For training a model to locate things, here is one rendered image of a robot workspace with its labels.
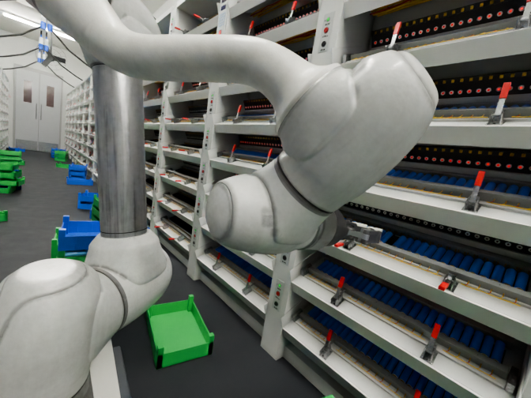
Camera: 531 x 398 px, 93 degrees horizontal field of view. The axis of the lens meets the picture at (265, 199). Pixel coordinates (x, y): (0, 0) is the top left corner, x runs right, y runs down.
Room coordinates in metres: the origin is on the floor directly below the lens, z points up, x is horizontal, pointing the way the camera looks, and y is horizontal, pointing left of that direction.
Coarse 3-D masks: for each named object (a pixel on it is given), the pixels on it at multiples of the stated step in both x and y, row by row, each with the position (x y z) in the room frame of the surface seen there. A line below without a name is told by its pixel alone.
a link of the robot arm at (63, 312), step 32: (0, 288) 0.36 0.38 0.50; (32, 288) 0.35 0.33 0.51; (64, 288) 0.37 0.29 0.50; (96, 288) 0.42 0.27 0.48; (0, 320) 0.33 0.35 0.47; (32, 320) 0.34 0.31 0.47; (64, 320) 0.36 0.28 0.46; (96, 320) 0.41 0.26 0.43; (0, 352) 0.32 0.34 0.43; (32, 352) 0.33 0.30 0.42; (64, 352) 0.36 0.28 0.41; (96, 352) 0.42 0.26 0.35; (0, 384) 0.32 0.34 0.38; (32, 384) 0.33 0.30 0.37; (64, 384) 0.36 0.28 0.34
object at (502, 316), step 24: (384, 216) 0.85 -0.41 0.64; (456, 240) 0.70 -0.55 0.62; (360, 264) 0.72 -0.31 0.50; (384, 264) 0.68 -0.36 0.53; (408, 288) 0.63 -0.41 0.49; (432, 288) 0.58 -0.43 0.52; (456, 288) 0.57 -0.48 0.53; (528, 288) 0.55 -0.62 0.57; (480, 312) 0.52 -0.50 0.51; (504, 312) 0.50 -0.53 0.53; (528, 312) 0.49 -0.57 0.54; (528, 336) 0.47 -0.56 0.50
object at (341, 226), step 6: (336, 210) 0.44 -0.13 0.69; (336, 216) 0.42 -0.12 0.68; (342, 216) 0.44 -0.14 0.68; (342, 222) 0.43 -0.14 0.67; (342, 228) 0.43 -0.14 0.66; (348, 228) 0.44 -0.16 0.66; (354, 228) 0.45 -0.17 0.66; (336, 234) 0.42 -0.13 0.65; (342, 234) 0.43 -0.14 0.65; (336, 240) 0.43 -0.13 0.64
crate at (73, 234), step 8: (64, 216) 1.00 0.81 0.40; (64, 224) 1.00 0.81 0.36; (72, 224) 1.03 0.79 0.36; (80, 224) 1.05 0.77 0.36; (88, 224) 1.06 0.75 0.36; (96, 224) 1.08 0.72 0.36; (64, 232) 0.86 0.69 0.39; (72, 232) 1.03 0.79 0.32; (80, 232) 1.05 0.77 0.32; (88, 232) 1.06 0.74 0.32; (96, 232) 1.08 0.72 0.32; (64, 240) 0.86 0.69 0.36; (72, 240) 0.88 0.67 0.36; (80, 240) 0.89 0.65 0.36; (88, 240) 0.91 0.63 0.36; (64, 248) 0.86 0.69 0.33; (72, 248) 0.88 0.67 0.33; (80, 248) 0.89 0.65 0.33
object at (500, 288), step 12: (396, 252) 0.69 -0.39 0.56; (408, 252) 0.68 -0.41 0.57; (408, 264) 0.66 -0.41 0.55; (420, 264) 0.65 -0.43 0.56; (432, 264) 0.63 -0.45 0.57; (444, 264) 0.62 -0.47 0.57; (468, 276) 0.57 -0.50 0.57; (480, 276) 0.57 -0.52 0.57; (492, 288) 0.54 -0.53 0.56; (504, 288) 0.53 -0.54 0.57; (516, 288) 0.52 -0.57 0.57; (504, 300) 0.52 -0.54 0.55; (516, 300) 0.51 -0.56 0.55; (528, 300) 0.50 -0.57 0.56
